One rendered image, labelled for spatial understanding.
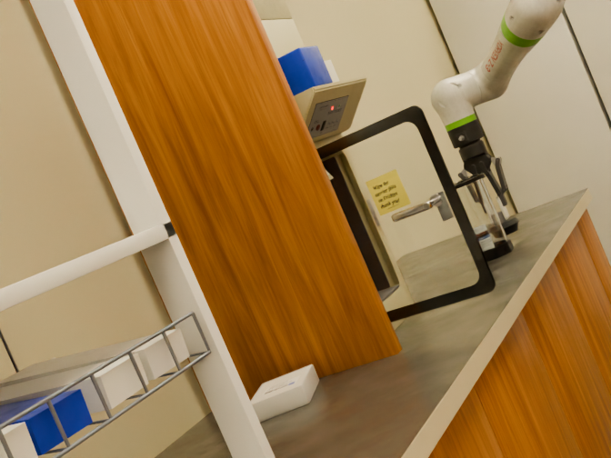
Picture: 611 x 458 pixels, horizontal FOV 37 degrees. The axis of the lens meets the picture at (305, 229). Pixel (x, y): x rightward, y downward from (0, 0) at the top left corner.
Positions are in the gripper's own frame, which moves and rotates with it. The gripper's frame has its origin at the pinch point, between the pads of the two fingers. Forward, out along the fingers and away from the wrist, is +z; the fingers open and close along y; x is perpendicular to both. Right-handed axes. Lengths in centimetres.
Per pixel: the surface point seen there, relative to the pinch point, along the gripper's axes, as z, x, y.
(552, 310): 24.6, -33.4, 13.7
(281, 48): -59, -63, -12
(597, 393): 51, -24, 13
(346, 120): -38, -54, -8
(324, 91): -45, -75, -1
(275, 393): 7, -107, -21
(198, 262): -22, -90, -38
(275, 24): -65, -60, -12
